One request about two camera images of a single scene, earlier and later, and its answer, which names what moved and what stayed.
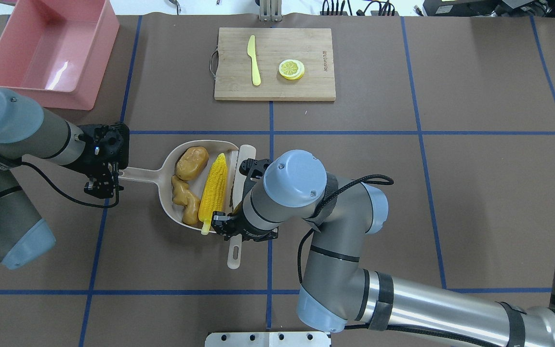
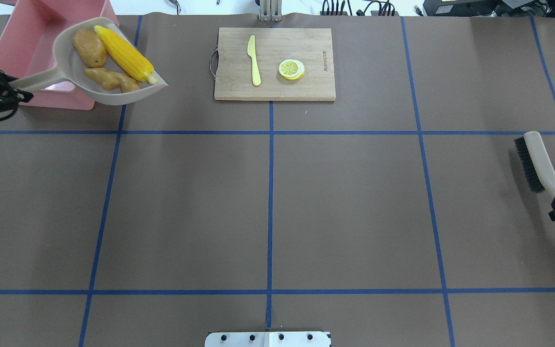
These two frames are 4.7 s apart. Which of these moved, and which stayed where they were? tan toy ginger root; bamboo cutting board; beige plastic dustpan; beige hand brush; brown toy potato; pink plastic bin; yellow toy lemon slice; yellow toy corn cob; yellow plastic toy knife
Moved: beige hand brush; beige plastic dustpan; tan toy ginger root; brown toy potato; yellow toy corn cob
Stayed: bamboo cutting board; yellow toy lemon slice; yellow plastic toy knife; pink plastic bin
